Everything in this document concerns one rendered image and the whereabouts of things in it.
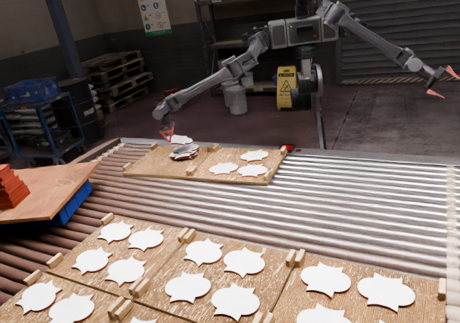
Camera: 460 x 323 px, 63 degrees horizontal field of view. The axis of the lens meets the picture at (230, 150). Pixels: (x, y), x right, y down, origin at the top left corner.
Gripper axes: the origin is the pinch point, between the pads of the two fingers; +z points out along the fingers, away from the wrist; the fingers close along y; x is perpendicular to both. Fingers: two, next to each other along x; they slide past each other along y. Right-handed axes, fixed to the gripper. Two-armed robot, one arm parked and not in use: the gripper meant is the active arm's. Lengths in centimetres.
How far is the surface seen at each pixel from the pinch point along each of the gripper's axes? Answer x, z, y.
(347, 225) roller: 71, 14, 79
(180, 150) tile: 4.0, 8.2, -0.6
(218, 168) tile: 24.8, 11.6, 22.7
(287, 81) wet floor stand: 114, 68, -329
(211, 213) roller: 21, 14, 57
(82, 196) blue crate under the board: -42, 10, 31
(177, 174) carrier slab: 3.7, 12.2, 21.0
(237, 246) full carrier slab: 31, 12, 84
